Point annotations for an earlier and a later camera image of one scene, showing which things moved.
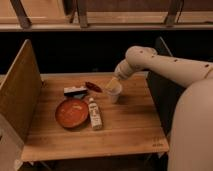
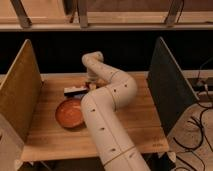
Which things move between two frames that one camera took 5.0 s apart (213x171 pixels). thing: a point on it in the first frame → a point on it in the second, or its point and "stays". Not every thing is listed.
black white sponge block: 75,91 stays
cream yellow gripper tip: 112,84 → 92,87
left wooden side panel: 21,90 stays
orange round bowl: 71,113 stays
